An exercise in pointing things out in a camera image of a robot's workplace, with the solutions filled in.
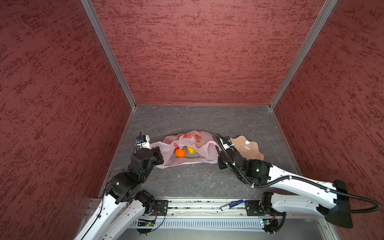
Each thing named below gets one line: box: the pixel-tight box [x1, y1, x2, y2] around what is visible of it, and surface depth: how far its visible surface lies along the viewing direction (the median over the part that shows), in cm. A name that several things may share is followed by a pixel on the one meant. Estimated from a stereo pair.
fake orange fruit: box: [175, 149, 187, 158], surface depth 91 cm
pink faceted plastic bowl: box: [230, 135, 264, 161], surface depth 96 cm
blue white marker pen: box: [220, 199, 245, 211], surface depth 76 cm
